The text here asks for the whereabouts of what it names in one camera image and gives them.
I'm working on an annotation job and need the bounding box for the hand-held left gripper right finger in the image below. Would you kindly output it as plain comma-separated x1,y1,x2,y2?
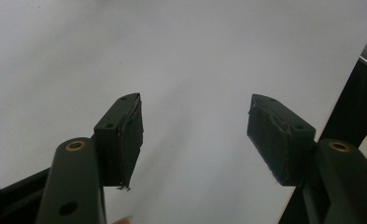
247,93,317,188

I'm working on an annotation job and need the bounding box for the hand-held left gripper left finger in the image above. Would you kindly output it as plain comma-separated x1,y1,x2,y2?
93,92,145,191

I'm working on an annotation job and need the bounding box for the black metal frame strut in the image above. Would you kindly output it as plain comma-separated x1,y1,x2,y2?
277,18,367,224

